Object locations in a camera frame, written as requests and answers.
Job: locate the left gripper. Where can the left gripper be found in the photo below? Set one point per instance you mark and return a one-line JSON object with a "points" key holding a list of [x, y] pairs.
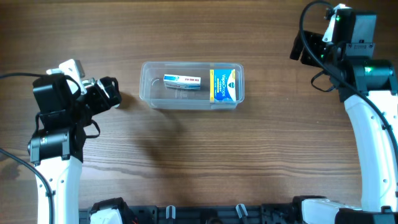
{"points": [[104, 103]]}

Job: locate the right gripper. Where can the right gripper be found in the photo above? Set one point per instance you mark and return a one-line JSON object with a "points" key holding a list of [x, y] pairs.
{"points": [[314, 40]]}

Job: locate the clear plastic container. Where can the clear plastic container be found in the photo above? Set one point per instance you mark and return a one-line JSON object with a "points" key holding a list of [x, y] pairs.
{"points": [[158, 96]]}

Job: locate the white Panadol box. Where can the white Panadol box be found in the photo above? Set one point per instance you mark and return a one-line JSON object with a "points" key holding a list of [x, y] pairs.
{"points": [[182, 82]]}

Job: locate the blue VapoDrops box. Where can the blue VapoDrops box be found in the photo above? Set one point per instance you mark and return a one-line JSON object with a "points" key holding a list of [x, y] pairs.
{"points": [[222, 85]]}

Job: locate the white spray bottle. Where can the white spray bottle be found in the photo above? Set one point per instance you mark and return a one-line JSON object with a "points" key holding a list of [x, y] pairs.
{"points": [[116, 105]]}

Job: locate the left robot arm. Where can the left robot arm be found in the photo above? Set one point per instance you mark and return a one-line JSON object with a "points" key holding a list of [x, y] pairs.
{"points": [[56, 147]]}

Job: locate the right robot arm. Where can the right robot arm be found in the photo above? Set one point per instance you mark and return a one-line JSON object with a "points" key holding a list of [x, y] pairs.
{"points": [[368, 90]]}

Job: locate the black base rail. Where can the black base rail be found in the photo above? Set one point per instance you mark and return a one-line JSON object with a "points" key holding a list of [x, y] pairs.
{"points": [[259, 214]]}

